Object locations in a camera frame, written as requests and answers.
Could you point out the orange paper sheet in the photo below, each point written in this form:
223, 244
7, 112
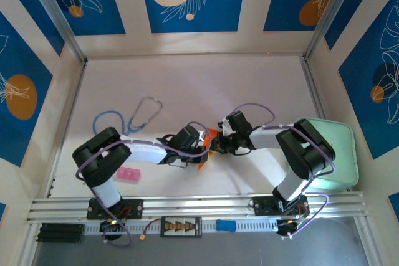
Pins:
213, 131

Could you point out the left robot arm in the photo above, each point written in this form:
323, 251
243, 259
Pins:
143, 150

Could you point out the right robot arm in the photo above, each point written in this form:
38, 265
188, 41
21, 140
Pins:
305, 150

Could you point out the blue stethoscope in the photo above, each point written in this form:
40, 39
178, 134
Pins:
133, 126

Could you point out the pink pill organizer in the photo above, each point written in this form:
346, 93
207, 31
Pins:
128, 175

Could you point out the blue bone-shaped clip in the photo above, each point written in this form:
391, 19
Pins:
225, 225

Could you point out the black power distribution board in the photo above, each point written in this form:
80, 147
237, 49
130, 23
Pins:
180, 227

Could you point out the mint green tray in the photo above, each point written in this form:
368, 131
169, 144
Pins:
346, 154

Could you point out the black ribbed block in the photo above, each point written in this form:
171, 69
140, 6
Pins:
60, 232

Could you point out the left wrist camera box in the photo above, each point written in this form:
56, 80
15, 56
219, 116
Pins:
203, 137

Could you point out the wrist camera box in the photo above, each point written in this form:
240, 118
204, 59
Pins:
203, 137
225, 126

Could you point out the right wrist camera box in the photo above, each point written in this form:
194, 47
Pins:
225, 126

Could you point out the aluminium mounting rail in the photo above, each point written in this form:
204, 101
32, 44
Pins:
199, 203

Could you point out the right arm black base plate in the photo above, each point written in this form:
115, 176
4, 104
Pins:
263, 205

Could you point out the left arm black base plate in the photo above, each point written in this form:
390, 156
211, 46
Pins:
134, 208

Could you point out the aluminium corner post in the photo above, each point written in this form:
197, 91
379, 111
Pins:
330, 13
56, 13

